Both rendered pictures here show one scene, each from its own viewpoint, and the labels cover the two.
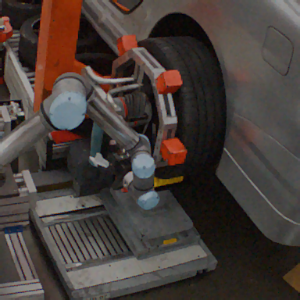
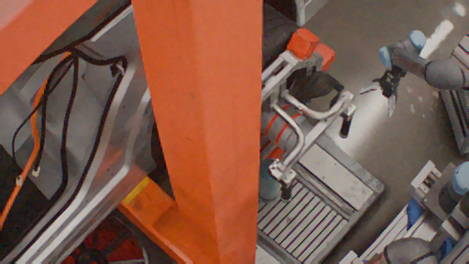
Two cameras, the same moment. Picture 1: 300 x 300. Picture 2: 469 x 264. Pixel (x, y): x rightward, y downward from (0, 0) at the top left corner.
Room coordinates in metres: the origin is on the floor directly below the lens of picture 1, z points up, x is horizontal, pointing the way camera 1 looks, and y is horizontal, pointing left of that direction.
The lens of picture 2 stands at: (2.64, 1.30, 3.37)
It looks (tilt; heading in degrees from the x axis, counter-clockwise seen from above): 64 degrees down; 257
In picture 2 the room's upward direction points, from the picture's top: 2 degrees counter-clockwise
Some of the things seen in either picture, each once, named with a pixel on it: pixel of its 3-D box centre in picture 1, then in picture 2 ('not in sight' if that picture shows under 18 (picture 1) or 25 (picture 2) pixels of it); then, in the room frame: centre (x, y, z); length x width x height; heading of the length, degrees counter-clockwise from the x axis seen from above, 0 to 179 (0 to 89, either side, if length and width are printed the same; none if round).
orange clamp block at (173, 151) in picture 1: (173, 151); (321, 59); (1.98, -0.09, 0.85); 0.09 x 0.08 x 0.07; 33
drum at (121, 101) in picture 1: (124, 112); (284, 126); (2.20, 0.14, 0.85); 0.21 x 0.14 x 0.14; 123
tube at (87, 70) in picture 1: (111, 68); (278, 130); (2.25, 0.24, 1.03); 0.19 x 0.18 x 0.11; 123
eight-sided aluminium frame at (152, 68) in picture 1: (139, 109); (268, 114); (2.24, 0.08, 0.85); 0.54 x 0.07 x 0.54; 33
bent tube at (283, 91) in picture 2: (129, 91); (315, 92); (2.09, 0.13, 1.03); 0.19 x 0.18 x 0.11; 123
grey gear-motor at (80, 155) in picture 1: (105, 168); not in sight; (2.52, 0.22, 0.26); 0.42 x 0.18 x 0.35; 123
